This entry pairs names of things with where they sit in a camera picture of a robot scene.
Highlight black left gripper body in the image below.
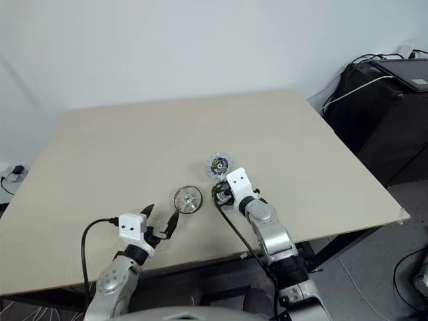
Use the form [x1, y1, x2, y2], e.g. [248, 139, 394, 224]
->
[144, 225, 169, 249]

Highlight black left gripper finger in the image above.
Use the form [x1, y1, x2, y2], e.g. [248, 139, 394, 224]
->
[163, 210, 181, 239]
[139, 203, 156, 228]

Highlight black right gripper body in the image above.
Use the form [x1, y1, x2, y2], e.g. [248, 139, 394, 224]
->
[215, 182, 237, 208]

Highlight grey robot torso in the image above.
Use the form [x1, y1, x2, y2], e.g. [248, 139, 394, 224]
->
[122, 305, 257, 321]

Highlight black cabinet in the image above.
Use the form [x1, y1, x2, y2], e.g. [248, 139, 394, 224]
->
[322, 61, 428, 187]

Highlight silver machine part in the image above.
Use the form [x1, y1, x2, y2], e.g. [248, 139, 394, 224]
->
[413, 263, 428, 299]

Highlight black laptop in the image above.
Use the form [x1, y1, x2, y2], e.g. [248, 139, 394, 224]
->
[368, 57, 428, 94]

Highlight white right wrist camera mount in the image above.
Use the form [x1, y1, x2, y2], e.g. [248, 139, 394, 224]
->
[226, 168, 255, 215]

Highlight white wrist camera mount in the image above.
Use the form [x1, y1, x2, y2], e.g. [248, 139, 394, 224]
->
[117, 213, 155, 257]
[226, 168, 255, 215]

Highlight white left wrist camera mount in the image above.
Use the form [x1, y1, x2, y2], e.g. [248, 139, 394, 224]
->
[117, 213, 155, 257]

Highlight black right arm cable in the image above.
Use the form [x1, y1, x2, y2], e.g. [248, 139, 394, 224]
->
[211, 182, 282, 321]

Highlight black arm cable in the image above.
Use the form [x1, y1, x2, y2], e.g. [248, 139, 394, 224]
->
[81, 217, 120, 304]
[211, 182, 282, 321]

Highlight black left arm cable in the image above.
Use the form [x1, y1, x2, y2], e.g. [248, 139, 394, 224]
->
[81, 217, 120, 304]

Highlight black table leg frame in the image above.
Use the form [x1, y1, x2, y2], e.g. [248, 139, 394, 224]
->
[299, 226, 384, 274]

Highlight thin white floor cable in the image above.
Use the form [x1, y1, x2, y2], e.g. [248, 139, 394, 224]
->
[336, 256, 381, 312]

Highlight white cable on cabinet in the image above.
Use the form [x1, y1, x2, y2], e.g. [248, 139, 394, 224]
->
[322, 75, 396, 114]

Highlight black looped floor cable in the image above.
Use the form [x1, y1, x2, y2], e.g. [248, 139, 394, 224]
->
[393, 248, 428, 306]

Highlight black cables behind laptop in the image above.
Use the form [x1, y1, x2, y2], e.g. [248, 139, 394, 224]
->
[346, 49, 428, 68]

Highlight white wall plug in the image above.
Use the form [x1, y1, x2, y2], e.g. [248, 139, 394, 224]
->
[400, 42, 416, 60]

